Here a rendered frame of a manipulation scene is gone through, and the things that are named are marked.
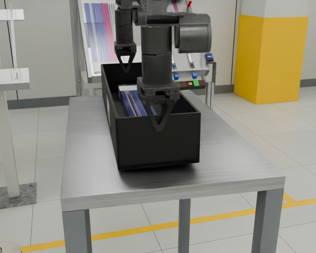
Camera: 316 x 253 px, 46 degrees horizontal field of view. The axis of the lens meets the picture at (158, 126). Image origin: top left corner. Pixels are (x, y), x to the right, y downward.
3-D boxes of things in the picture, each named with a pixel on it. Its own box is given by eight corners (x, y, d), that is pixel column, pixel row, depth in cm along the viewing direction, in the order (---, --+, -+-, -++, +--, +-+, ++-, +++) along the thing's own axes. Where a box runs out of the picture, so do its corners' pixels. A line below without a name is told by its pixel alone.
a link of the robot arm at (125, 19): (112, 6, 121) (116, 7, 116) (133, 5, 123) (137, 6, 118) (113, 28, 123) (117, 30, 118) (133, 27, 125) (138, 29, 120)
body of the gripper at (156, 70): (167, 84, 77) (167, 47, 75) (180, 96, 68) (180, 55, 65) (136, 86, 76) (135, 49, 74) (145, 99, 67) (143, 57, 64)
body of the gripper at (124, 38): (132, 45, 129) (132, 23, 127) (136, 50, 120) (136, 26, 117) (114, 46, 128) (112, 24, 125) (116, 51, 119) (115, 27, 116)
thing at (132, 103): (118, 94, 126) (117, 84, 125) (138, 93, 127) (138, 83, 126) (140, 156, 79) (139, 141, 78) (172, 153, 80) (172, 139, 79)
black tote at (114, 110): (102, 96, 128) (100, 64, 124) (151, 93, 131) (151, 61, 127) (118, 170, 76) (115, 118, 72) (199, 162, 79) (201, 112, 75)
